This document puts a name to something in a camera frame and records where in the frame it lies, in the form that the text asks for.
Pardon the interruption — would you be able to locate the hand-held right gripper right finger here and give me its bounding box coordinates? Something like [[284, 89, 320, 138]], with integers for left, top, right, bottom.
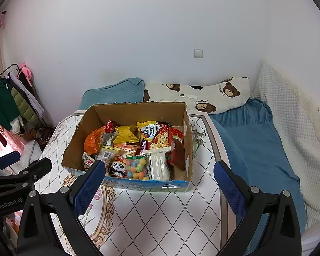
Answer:
[[213, 161, 302, 256]]

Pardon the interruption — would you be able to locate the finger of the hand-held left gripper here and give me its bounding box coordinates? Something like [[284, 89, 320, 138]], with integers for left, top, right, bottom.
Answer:
[[0, 157, 52, 190], [0, 151, 21, 176]]

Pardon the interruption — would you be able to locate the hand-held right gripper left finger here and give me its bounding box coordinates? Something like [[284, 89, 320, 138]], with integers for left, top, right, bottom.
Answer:
[[17, 159, 107, 256]]

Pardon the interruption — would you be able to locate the small triangular snack packet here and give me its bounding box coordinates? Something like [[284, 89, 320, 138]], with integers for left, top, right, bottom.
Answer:
[[81, 152, 96, 171]]

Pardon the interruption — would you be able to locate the clear snack packet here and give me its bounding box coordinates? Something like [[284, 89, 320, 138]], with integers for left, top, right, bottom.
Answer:
[[97, 146, 118, 166]]

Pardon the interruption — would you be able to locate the panda print snack packet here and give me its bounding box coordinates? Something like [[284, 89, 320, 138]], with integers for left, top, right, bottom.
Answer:
[[107, 144, 139, 179]]

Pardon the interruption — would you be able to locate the orange snack packet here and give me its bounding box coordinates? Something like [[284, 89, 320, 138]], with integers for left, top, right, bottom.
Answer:
[[84, 128, 106, 155]]

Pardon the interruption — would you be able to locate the colourful candy ball bag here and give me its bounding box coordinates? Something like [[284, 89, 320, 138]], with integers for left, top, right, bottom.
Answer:
[[126, 156, 151, 180]]

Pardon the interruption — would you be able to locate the silver snack packet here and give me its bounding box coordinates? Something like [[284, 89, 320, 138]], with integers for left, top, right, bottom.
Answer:
[[101, 132, 118, 148]]

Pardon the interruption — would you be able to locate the brown snack packet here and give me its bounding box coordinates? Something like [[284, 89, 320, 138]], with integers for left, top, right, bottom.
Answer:
[[168, 140, 187, 171]]

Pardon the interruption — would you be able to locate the yellow snack packet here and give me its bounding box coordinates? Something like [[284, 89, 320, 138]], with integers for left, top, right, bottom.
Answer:
[[112, 125, 139, 145]]

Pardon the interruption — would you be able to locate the small red snack packet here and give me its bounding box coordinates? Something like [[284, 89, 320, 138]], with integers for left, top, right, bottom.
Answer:
[[105, 119, 120, 133]]

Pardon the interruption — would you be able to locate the instant noodle packet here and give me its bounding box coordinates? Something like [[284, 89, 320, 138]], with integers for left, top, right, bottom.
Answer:
[[137, 121, 174, 156]]

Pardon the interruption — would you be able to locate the cardboard box with blue print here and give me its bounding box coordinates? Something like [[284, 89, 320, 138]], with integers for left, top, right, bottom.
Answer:
[[62, 101, 195, 192]]

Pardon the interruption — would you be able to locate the white cloth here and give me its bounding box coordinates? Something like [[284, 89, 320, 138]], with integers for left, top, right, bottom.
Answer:
[[9, 140, 43, 176]]

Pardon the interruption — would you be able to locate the blue bed sheet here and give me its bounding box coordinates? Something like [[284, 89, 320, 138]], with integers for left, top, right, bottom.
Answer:
[[208, 97, 308, 256]]

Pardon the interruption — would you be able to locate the olive padded vest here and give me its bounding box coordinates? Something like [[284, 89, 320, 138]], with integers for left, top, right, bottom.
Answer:
[[10, 84, 36, 124]]

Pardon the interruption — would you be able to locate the white floral quilt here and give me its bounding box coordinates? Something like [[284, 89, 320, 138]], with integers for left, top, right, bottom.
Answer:
[[33, 109, 230, 256]]

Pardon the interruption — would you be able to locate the white textured blanket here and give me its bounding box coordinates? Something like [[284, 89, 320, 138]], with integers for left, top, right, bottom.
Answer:
[[251, 61, 320, 235]]

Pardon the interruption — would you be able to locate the pink plush toy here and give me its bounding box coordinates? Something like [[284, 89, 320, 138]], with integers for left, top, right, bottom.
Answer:
[[19, 63, 33, 87]]

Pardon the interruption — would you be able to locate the black clothes rack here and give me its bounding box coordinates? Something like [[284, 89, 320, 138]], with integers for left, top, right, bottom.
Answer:
[[0, 63, 56, 128]]

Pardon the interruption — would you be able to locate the bear print pillow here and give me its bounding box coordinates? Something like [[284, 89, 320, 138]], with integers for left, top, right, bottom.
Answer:
[[144, 77, 252, 115]]

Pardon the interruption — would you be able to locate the blue pillow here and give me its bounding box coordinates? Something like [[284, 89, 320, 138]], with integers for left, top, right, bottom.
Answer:
[[79, 78, 146, 110]]

